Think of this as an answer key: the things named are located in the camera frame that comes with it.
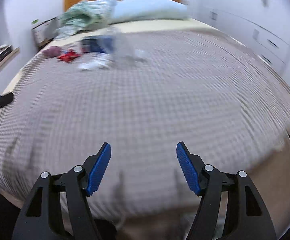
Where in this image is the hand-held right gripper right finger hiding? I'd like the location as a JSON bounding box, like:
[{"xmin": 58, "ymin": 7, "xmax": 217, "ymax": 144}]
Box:
[{"xmin": 176, "ymin": 141, "xmax": 278, "ymax": 240}]

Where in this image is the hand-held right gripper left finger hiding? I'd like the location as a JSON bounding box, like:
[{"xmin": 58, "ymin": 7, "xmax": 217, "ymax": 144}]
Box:
[{"xmin": 12, "ymin": 142, "xmax": 112, "ymax": 240}]

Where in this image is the purple towel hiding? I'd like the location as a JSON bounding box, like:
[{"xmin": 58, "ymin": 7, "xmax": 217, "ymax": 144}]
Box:
[{"xmin": 43, "ymin": 46, "xmax": 61, "ymax": 58}]

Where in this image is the navy blue box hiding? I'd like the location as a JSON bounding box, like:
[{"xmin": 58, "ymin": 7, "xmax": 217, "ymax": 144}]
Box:
[{"xmin": 81, "ymin": 36, "xmax": 114, "ymax": 54}]

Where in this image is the black box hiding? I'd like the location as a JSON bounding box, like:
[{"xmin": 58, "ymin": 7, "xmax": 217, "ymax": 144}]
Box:
[{"xmin": 0, "ymin": 45, "xmax": 13, "ymax": 58}]

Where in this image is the brown checked blanket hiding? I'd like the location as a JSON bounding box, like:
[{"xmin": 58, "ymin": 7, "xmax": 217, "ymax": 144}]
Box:
[{"xmin": 0, "ymin": 29, "xmax": 290, "ymax": 217}]

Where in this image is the black metal rack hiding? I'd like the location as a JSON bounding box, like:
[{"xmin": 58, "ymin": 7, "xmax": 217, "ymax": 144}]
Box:
[{"xmin": 31, "ymin": 17, "xmax": 60, "ymax": 50}]

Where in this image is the red snack wrapper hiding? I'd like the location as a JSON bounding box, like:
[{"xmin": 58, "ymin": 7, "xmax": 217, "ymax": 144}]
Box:
[{"xmin": 57, "ymin": 51, "xmax": 80, "ymax": 63}]

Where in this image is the crumpled white plastic wrap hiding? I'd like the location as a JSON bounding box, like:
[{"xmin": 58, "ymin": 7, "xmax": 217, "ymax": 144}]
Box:
[{"xmin": 78, "ymin": 54, "xmax": 110, "ymax": 70}]

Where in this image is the green blanket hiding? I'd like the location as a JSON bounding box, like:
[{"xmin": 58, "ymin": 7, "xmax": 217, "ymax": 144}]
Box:
[{"xmin": 56, "ymin": 0, "xmax": 118, "ymax": 39}]

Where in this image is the clear plastic container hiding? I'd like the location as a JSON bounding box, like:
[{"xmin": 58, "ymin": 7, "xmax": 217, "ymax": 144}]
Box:
[{"xmin": 109, "ymin": 29, "xmax": 148, "ymax": 63}]

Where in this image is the white wardrobe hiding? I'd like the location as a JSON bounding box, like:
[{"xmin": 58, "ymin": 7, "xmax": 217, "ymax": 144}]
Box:
[{"xmin": 199, "ymin": 0, "xmax": 290, "ymax": 78}]

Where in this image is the light blue pillow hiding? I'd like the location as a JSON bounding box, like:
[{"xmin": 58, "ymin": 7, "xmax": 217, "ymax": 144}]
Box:
[{"xmin": 111, "ymin": 0, "xmax": 189, "ymax": 24}]

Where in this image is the wooden wall shelf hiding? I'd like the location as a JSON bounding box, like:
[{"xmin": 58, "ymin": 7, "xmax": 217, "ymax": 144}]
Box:
[{"xmin": 0, "ymin": 44, "xmax": 20, "ymax": 85}]

